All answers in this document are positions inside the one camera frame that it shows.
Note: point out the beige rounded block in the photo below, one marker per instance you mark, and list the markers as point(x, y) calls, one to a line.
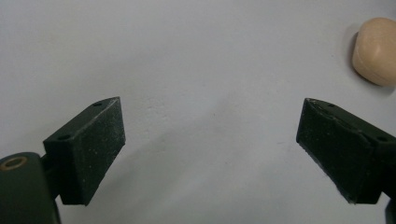
point(375, 51)

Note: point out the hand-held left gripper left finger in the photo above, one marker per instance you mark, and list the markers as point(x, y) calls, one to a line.
point(87, 152)

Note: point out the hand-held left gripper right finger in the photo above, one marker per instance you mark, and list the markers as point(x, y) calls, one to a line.
point(342, 155)

